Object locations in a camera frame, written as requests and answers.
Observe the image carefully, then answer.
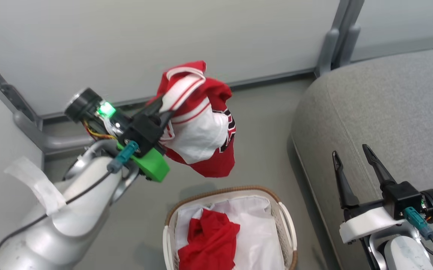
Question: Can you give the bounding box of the grey partition foot bar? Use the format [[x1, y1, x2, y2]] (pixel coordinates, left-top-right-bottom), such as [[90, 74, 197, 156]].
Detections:
[[12, 110, 94, 155]]

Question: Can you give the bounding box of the white basket liner cloth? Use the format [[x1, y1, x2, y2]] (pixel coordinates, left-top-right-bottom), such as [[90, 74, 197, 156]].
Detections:
[[175, 195, 286, 270]]

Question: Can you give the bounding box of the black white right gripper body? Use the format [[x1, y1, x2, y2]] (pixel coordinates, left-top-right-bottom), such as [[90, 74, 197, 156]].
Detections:
[[339, 181, 424, 245]]

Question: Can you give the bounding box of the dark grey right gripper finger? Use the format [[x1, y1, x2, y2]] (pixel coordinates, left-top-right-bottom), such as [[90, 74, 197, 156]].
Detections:
[[332, 150, 360, 210], [362, 144, 397, 189]]

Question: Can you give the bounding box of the black cable with teal plug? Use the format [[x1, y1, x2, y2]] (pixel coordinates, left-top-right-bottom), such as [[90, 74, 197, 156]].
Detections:
[[404, 207, 433, 264], [0, 141, 139, 267]]

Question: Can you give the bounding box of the grey double partition frame post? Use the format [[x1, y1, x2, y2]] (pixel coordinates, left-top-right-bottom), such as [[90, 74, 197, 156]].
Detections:
[[329, 0, 365, 70]]

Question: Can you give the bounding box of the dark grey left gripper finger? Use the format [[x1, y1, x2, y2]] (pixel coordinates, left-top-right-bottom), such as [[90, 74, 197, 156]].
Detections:
[[138, 96, 165, 117], [159, 109, 175, 130]]

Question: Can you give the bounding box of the red white lettered jersey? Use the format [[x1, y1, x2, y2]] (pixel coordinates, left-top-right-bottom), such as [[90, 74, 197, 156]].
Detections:
[[147, 60, 237, 178]]

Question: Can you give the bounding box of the plain red garment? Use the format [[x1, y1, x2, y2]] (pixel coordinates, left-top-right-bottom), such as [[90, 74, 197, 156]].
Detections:
[[178, 208, 241, 270]]

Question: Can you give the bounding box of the grey slanted partition frame post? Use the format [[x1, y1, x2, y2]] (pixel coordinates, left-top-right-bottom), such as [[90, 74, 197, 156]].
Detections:
[[0, 46, 43, 129]]

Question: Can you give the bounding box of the white laundry basket brown rim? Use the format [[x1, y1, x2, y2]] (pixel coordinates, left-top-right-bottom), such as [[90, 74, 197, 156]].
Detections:
[[163, 185, 298, 270]]

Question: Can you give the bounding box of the grey partition bottom rail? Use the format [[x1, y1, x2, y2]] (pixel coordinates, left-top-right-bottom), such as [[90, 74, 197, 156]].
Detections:
[[42, 67, 317, 121]]

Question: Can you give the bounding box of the grey rounded post bracket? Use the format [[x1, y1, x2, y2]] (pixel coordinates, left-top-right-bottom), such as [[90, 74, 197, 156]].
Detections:
[[338, 24, 361, 68], [315, 28, 340, 78]]

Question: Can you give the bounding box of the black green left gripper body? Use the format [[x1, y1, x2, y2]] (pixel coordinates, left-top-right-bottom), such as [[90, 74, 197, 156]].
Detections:
[[117, 114, 170, 183]]

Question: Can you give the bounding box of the white tape strip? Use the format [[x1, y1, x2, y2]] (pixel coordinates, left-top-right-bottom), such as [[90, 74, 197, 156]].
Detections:
[[4, 156, 67, 216]]

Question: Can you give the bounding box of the grey fabric sofa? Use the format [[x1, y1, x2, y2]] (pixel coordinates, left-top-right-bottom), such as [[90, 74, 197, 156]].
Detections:
[[290, 45, 433, 270]]

